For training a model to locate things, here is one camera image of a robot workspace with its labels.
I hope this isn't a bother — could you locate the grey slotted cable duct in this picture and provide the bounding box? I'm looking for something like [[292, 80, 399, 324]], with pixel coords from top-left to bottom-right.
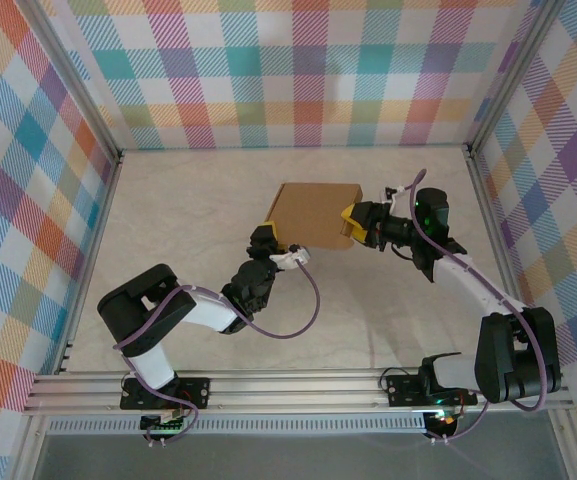
[[47, 417, 427, 435]]

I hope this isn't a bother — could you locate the aluminium frame leg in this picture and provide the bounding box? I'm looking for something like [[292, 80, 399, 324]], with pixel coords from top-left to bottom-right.
[[11, 413, 52, 480], [547, 409, 577, 480]]

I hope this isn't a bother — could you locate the black green terminal block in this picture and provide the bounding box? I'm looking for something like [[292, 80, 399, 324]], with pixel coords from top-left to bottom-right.
[[140, 408, 189, 436]]

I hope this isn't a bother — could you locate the brown cardboard paper box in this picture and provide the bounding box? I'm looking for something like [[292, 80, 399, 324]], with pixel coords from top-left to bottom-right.
[[262, 182, 364, 251]]

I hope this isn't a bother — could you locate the aluminium frame post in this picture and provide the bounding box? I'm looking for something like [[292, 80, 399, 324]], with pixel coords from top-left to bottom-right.
[[17, 0, 124, 161], [465, 0, 569, 156]]

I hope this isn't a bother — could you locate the aluminium table side rail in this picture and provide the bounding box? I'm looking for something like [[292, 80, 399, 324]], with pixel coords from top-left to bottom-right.
[[52, 149, 125, 376], [466, 148, 542, 370]]

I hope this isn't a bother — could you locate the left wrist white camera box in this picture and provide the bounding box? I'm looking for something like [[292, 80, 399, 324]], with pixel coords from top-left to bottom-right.
[[269, 243, 314, 272]]

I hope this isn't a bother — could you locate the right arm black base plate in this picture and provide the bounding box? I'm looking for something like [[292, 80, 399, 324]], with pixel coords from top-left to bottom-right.
[[386, 373, 479, 407]]

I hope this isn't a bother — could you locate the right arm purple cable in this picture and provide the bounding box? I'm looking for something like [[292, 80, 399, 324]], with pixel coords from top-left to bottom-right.
[[395, 168, 557, 444]]

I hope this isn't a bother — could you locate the orange black round connector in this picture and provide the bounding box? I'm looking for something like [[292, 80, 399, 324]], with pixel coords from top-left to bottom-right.
[[425, 408, 464, 436]]

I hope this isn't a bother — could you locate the long aluminium mounting rail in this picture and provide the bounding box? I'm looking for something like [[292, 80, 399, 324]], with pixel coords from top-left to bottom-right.
[[22, 368, 575, 417]]

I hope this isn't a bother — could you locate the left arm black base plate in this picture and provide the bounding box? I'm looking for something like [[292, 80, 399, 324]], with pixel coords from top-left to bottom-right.
[[120, 377, 212, 411]]

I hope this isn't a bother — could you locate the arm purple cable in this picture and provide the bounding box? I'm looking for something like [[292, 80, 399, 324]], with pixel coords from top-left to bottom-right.
[[395, 168, 557, 444], [112, 262, 322, 449]]

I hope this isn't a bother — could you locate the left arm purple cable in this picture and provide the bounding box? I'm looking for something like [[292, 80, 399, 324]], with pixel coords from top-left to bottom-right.
[[112, 262, 322, 449]]

